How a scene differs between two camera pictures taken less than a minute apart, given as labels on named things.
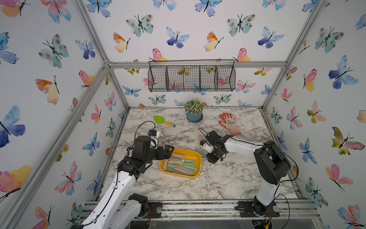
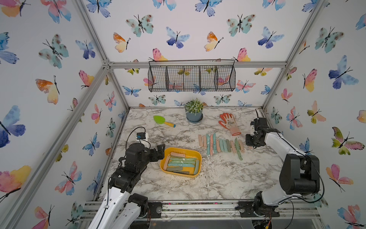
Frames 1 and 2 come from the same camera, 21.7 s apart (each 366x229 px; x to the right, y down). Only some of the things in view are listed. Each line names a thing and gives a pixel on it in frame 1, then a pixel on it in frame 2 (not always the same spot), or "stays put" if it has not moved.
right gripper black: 210,159 → 248,142
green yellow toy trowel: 161,120 stays put
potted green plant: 194,110 stays put
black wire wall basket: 191,76 stays put
